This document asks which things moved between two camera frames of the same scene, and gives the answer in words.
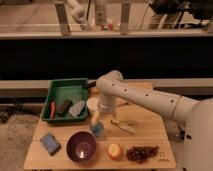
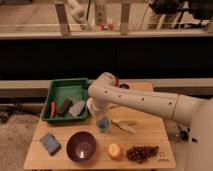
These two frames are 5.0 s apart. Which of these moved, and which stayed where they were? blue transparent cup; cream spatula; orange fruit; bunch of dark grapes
Moved: blue transparent cup
Stayed: cream spatula; orange fruit; bunch of dark grapes
